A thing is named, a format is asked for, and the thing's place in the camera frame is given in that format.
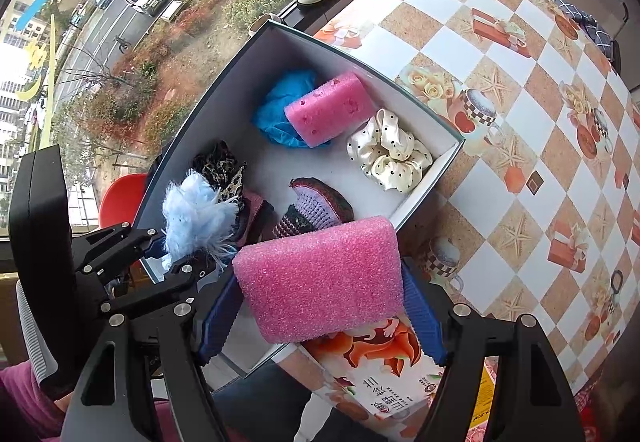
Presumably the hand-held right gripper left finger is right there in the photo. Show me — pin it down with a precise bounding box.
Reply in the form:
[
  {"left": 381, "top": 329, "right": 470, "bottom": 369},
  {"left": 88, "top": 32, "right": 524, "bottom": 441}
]
[{"left": 60, "top": 269, "right": 246, "bottom": 442}]

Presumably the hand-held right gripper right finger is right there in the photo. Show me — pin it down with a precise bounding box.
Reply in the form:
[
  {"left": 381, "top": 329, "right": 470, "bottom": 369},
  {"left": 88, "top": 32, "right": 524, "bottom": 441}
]
[{"left": 401, "top": 262, "right": 586, "bottom": 442}]

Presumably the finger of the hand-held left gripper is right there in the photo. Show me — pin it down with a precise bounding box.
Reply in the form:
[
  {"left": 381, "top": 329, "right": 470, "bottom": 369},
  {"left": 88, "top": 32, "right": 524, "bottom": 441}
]
[
  {"left": 100, "top": 254, "right": 216, "bottom": 317},
  {"left": 75, "top": 223, "right": 166, "bottom": 283}
]

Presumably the light blue fluffy scrunchie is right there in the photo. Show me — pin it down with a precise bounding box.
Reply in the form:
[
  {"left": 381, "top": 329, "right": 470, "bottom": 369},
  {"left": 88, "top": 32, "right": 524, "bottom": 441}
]
[{"left": 161, "top": 171, "right": 241, "bottom": 267}]

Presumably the pink and black knit piece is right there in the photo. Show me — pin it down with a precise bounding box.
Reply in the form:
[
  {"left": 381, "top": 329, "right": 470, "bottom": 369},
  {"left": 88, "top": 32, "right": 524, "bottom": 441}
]
[{"left": 235, "top": 189, "right": 276, "bottom": 247}]

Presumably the large pink sponge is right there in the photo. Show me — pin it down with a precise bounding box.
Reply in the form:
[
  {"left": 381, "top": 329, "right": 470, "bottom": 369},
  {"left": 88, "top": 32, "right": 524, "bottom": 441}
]
[{"left": 232, "top": 216, "right": 405, "bottom": 345}]

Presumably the leopard print scrunchie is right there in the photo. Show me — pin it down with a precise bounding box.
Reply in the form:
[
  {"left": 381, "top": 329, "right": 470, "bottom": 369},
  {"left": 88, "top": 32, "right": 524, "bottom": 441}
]
[{"left": 192, "top": 140, "right": 248, "bottom": 213}]

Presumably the white cardboard box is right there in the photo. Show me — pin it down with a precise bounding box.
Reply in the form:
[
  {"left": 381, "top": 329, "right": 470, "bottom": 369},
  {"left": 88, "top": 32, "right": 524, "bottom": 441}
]
[{"left": 135, "top": 20, "right": 466, "bottom": 378}]

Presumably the cream polka-dot satin scrunchie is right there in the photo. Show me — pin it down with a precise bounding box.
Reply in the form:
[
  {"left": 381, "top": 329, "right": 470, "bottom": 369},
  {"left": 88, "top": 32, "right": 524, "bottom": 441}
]
[{"left": 346, "top": 108, "right": 434, "bottom": 193}]

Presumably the blue cloth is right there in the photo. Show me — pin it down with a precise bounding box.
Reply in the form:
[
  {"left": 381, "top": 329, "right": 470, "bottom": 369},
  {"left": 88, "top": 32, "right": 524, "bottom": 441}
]
[{"left": 251, "top": 68, "right": 321, "bottom": 150}]

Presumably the small pink sponge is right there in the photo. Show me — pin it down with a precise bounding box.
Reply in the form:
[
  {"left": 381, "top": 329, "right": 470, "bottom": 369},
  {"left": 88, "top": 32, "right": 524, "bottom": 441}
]
[{"left": 284, "top": 72, "right": 378, "bottom": 149}]

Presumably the person's left forearm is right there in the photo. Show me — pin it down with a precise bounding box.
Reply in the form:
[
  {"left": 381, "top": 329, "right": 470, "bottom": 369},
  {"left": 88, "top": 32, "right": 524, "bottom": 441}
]
[{"left": 0, "top": 361, "right": 68, "bottom": 440}]

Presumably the red plastic stool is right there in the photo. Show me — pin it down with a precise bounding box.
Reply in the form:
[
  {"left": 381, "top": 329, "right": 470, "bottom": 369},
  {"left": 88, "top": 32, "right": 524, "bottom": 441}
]
[{"left": 98, "top": 173, "right": 151, "bottom": 229}]

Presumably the orange and white printed box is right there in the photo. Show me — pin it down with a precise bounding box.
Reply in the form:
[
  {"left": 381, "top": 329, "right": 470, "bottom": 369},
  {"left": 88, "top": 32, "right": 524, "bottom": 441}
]
[{"left": 295, "top": 312, "right": 446, "bottom": 442}]

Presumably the person's pink sweater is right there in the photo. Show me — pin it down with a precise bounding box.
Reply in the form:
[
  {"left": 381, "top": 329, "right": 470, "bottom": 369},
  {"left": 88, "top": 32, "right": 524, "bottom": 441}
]
[{"left": 145, "top": 399, "right": 183, "bottom": 442}]

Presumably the checkered printed tablecloth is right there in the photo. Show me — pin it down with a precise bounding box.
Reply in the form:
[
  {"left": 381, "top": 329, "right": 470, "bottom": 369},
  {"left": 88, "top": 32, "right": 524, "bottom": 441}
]
[{"left": 270, "top": 0, "right": 640, "bottom": 398}]

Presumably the dark plaid cloth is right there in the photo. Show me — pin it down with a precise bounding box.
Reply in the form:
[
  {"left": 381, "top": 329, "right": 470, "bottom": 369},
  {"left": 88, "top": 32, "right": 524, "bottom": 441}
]
[{"left": 552, "top": 0, "right": 613, "bottom": 60}]

